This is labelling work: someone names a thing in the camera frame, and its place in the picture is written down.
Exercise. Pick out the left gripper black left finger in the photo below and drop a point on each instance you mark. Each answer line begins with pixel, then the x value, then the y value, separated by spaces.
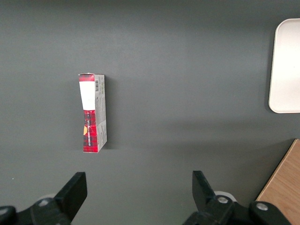
pixel 68 199

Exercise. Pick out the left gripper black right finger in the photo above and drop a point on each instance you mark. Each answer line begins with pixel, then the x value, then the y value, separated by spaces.
pixel 211 208

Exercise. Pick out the cream plastic tray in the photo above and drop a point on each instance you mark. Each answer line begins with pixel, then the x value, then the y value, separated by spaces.
pixel 287 70

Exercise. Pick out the wooden drawer cabinet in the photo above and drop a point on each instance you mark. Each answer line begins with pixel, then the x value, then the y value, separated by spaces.
pixel 283 187

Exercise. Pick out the red plaid cardboard box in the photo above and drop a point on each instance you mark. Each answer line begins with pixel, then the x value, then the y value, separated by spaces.
pixel 92 117

